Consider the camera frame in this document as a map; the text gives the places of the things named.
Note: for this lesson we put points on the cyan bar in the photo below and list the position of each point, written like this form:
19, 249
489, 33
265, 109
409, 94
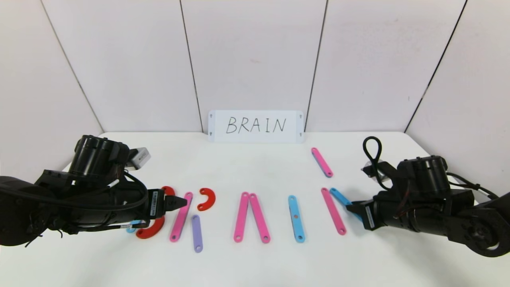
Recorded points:
338, 196
131, 229
294, 207

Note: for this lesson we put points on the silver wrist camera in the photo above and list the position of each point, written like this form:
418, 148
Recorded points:
372, 169
140, 157

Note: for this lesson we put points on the white sign reading BRAIN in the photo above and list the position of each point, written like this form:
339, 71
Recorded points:
291, 137

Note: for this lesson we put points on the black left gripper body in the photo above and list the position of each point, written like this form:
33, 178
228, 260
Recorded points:
156, 204

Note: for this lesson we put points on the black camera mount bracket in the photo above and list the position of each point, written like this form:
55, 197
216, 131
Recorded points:
394, 181

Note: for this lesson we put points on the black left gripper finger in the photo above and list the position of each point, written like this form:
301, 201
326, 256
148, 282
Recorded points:
175, 202
170, 196

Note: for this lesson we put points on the short purple bar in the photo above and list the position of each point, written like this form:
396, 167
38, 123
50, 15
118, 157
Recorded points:
197, 235

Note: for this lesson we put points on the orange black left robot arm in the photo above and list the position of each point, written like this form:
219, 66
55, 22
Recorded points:
40, 207

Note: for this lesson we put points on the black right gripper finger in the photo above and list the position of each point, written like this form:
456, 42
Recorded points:
356, 208

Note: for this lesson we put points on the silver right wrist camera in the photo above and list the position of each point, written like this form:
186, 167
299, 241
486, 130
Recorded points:
372, 169

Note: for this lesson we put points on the pink bar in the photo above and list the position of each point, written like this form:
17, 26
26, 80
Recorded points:
178, 227
259, 217
241, 217
334, 211
322, 162

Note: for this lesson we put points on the red curved C piece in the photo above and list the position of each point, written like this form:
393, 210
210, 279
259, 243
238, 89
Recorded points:
169, 190
212, 199
155, 230

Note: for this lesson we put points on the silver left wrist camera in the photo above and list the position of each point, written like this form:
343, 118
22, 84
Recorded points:
140, 157

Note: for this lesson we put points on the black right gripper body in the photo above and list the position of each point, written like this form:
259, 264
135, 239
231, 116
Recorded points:
368, 215

